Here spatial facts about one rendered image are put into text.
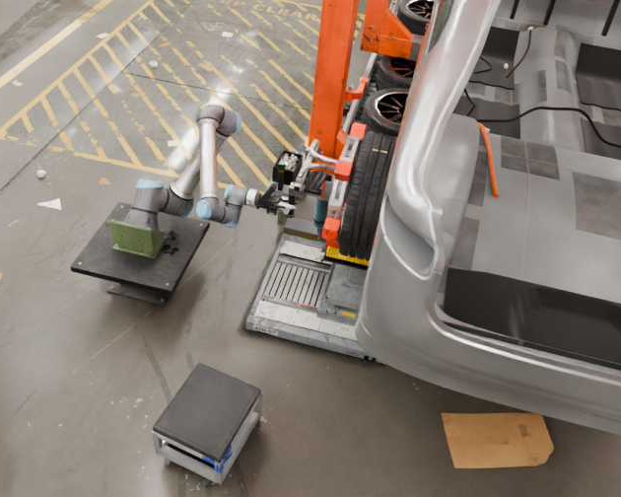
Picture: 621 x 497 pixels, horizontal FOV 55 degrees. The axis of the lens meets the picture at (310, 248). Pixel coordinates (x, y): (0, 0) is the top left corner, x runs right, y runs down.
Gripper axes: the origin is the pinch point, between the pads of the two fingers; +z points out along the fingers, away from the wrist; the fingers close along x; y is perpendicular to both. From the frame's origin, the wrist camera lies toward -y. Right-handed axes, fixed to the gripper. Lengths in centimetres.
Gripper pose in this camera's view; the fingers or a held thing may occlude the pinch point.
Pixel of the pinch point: (295, 204)
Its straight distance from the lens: 304.1
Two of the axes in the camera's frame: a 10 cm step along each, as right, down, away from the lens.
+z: 9.7, 2.3, -1.1
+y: -0.9, 7.2, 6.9
